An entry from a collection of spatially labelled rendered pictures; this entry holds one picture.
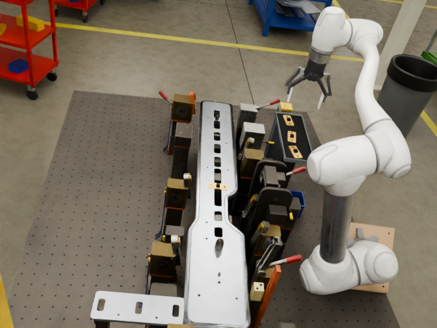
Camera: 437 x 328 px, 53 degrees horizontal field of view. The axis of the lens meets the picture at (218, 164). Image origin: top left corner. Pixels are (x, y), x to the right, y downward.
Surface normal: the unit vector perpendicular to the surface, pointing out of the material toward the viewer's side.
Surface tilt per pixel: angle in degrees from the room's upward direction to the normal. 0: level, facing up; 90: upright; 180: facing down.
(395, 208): 0
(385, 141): 16
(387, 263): 44
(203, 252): 0
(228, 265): 0
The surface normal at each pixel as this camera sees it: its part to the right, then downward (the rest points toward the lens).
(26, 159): 0.16, -0.76
